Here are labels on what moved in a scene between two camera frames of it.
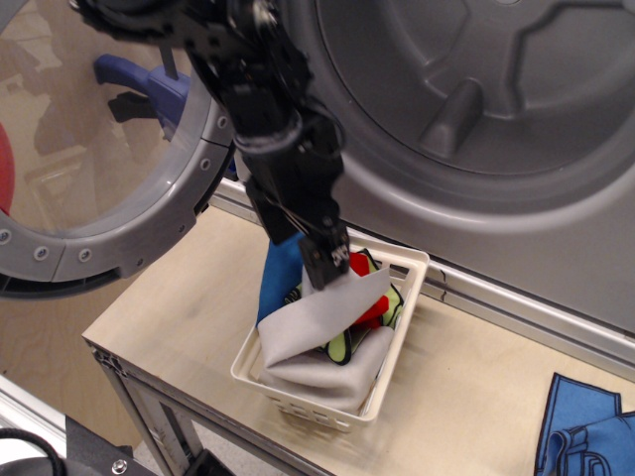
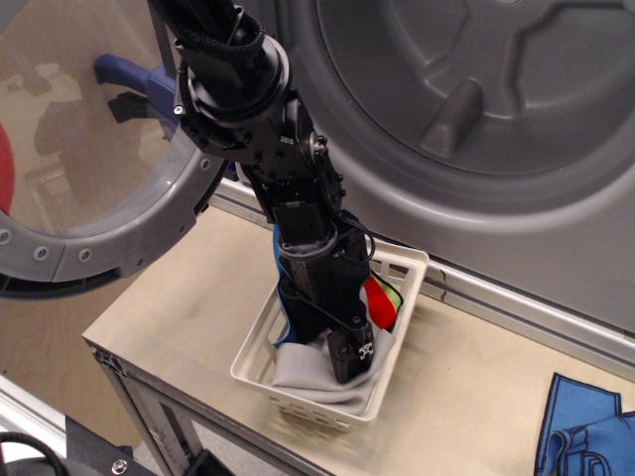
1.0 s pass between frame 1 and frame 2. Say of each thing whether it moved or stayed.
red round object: stayed
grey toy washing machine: stayed
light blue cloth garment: stayed
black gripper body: moved
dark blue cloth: moved
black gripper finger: moved
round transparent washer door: stayed
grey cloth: moved
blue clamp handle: stayed
